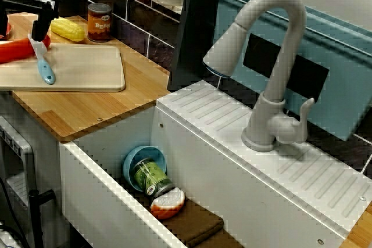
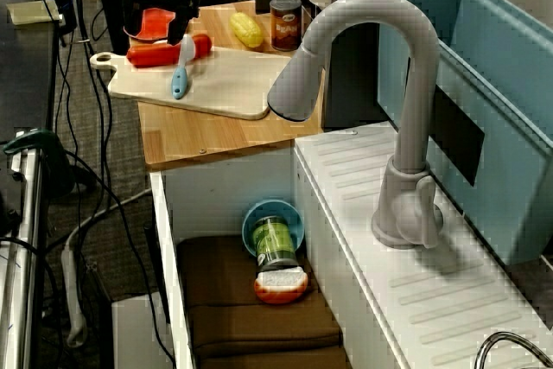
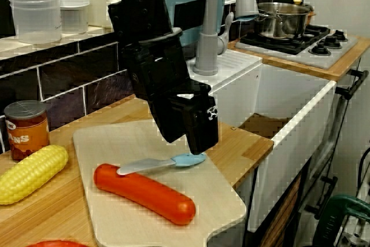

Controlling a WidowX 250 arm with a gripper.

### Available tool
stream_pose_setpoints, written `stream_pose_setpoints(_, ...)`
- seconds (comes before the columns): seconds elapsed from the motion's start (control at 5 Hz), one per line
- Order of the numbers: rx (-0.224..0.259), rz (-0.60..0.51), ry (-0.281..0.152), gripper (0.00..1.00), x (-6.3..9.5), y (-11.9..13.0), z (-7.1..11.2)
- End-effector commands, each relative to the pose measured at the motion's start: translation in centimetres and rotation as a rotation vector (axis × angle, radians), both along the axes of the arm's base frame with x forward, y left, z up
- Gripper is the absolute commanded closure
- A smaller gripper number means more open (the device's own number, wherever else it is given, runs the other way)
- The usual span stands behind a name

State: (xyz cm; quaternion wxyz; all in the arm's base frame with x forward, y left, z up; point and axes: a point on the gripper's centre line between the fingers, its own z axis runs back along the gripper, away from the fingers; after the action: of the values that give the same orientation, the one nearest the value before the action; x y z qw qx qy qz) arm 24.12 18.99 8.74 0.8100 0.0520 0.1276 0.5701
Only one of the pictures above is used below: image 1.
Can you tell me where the red toy sausage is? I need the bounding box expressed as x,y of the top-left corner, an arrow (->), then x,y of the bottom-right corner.
0,35 -> 52,64

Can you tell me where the yellow toy corn cob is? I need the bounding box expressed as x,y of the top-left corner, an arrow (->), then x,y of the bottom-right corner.
51,17 -> 85,42

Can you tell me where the black upright post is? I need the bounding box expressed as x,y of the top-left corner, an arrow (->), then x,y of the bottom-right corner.
167,0 -> 232,92

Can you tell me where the green labelled can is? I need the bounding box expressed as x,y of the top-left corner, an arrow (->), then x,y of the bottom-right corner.
133,157 -> 176,198

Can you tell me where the brown folded cloth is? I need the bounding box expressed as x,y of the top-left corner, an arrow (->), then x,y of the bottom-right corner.
162,198 -> 245,248

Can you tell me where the wooden stove countertop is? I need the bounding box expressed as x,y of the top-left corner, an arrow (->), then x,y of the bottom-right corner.
345,201 -> 372,248

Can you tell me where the black cabinet handle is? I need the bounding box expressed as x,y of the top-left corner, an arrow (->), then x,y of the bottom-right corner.
27,189 -> 56,248

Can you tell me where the white toy sink unit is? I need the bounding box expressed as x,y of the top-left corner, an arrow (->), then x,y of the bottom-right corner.
59,79 -> 372,248

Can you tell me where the grey toy faucet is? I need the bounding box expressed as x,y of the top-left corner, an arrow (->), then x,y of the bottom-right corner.
202,0 -> 316,153

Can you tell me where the red plate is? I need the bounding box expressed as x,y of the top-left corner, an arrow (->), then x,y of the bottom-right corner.
0,23 -> 13,39

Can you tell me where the orange bean can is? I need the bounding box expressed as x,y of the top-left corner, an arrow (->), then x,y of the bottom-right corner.
87,2 -> 113,42

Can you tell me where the blue-handled toy knife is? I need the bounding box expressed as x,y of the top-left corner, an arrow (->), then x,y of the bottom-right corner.
27,34 -> 56,85

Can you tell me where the teal plastic bin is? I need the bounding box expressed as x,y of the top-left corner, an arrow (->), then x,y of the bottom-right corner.
213,0 -> 372,142

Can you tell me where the grey toy appliance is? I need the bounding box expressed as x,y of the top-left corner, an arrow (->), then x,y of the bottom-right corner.
0,116 -> 37,231

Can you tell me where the blue bowl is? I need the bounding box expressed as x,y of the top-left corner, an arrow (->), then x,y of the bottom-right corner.
123,145 -> 168,192

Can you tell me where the light wooden cutting board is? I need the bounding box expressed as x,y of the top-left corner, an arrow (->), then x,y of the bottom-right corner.
0,43 -> 126,92

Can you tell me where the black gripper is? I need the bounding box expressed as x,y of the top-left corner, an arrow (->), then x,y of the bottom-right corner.
30,0 -> 61,42

